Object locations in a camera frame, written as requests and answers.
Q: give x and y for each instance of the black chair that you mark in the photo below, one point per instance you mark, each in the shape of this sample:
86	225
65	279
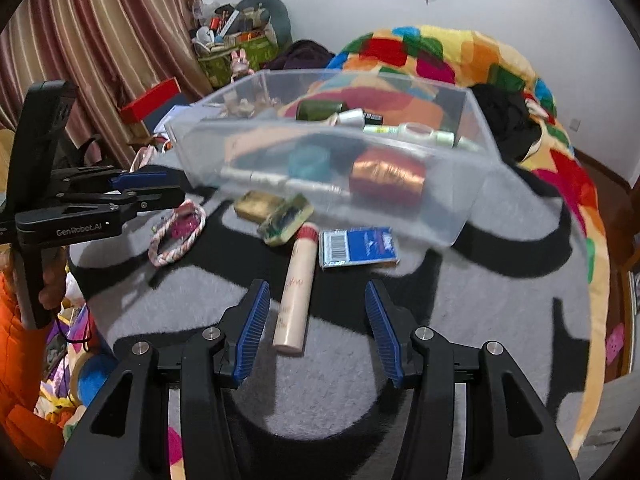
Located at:
85	152

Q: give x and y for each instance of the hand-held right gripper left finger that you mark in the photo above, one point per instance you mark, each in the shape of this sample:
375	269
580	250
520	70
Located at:
252	330

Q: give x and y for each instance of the grey and black blanket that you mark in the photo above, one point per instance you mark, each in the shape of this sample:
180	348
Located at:
450	310

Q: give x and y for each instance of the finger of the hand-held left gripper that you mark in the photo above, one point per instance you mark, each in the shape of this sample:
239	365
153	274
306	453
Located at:
140	180
160	197

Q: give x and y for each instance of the blue card box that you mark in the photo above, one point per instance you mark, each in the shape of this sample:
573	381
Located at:
360	247

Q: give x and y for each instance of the clear plastic storage box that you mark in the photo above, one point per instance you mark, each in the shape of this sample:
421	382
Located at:
450	190

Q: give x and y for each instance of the colourful patchwork blanket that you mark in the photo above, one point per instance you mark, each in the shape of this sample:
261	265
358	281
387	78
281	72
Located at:
565	170

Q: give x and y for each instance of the gold rectangular case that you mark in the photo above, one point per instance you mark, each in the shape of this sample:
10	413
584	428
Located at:
255	205

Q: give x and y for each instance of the teal tape roll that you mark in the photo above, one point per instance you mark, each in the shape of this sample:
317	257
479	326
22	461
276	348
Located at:
307	160

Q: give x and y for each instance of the striped pink curtain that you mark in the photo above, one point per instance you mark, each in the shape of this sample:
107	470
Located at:
100	35

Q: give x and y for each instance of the white and green tube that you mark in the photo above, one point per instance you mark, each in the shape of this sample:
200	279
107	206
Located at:
440	136

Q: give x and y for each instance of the white wall socket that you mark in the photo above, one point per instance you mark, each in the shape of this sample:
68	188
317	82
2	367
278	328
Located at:
576	124

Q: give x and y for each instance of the green storage bag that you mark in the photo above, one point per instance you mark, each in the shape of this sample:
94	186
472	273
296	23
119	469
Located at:
260	55

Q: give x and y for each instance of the pink clog shoe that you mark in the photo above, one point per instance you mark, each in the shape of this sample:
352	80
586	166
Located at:
615	344

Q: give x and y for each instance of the pink and white bag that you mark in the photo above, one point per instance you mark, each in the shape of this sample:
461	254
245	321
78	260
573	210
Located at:
141	159

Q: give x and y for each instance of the black cloth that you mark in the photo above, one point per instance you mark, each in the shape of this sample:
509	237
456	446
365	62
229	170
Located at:
505	120

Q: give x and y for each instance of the pile of colourful plush toys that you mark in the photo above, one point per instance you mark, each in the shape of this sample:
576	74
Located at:
85	375

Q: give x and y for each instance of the person's left forearm orange sleeve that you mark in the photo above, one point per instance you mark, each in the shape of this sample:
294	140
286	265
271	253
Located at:
22	360

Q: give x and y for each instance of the red tea packet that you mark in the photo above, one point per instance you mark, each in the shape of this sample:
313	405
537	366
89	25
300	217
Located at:
387	177

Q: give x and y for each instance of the pink rabbit figurine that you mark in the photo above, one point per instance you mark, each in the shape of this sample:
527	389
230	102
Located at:
240	65

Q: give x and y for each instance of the red box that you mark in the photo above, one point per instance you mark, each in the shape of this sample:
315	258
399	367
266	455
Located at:
150	100

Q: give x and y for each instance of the dark maroon cloth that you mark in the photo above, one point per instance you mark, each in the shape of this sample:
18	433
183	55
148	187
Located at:
300	55

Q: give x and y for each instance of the beige cosmetic stick tube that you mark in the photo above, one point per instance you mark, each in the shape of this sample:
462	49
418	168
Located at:
295	305

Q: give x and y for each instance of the white papers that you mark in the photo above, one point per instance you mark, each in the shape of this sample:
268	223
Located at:
167	120

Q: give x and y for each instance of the white pen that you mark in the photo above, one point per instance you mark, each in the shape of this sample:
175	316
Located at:
260	178

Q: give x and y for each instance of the white wardrobe door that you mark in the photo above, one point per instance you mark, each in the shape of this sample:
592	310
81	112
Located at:
610	420

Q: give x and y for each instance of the person's left hand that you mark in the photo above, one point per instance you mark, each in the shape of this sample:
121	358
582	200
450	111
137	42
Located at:
52	280

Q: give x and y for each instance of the dark green bottle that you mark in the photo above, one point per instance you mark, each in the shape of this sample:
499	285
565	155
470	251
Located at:
320	109

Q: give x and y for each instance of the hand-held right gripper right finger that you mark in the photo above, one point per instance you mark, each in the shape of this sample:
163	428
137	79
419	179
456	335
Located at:
382	330

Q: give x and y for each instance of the green square compact case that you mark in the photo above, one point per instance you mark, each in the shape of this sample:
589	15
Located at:
287	220

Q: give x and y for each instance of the small black tube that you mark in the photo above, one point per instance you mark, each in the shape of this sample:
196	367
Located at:
373	119

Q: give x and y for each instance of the grey neck pillow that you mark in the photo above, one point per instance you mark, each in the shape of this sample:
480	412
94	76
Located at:
275	15

